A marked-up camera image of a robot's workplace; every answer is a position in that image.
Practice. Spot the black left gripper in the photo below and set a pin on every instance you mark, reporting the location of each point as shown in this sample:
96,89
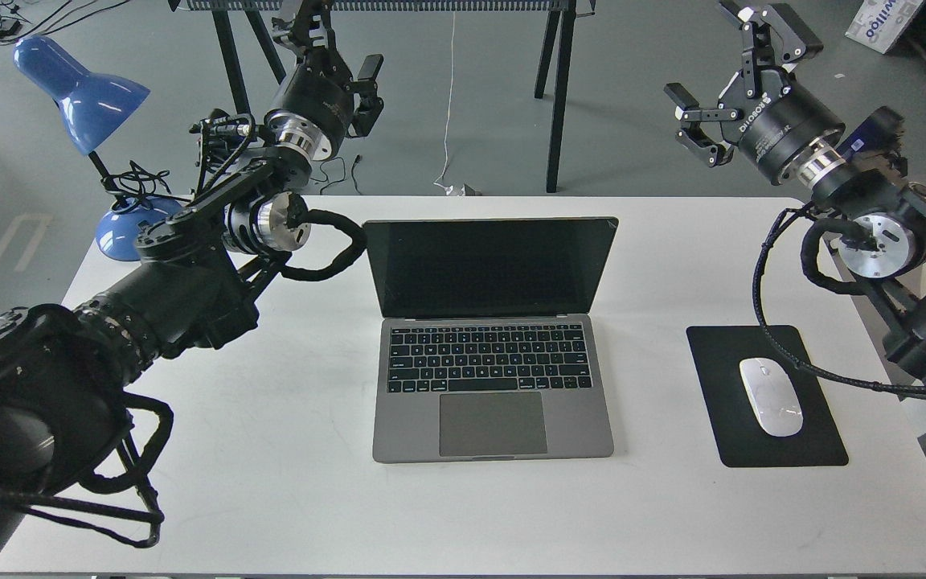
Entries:
312,110

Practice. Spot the grey open laptop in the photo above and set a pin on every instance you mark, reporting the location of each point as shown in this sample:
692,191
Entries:
487,348

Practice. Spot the blue desk lamp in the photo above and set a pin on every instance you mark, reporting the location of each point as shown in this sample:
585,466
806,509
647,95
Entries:
93,106

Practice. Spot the white cardboard box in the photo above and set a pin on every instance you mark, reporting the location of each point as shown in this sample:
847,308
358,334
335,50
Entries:
879,24

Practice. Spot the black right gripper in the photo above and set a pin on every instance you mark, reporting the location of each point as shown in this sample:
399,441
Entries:
781,118

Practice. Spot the black metal rack stand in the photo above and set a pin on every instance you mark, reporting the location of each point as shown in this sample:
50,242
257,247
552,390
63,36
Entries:
442,58

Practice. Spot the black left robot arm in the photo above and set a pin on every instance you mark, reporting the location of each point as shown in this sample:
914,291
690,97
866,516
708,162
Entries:
76,447

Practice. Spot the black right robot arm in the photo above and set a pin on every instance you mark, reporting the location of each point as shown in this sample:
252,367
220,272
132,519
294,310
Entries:
867,235

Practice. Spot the black mouse pad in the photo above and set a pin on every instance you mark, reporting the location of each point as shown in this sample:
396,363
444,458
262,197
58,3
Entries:
741,443

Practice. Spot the white computer mouse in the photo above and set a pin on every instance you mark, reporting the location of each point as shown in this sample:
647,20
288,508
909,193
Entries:
772,397

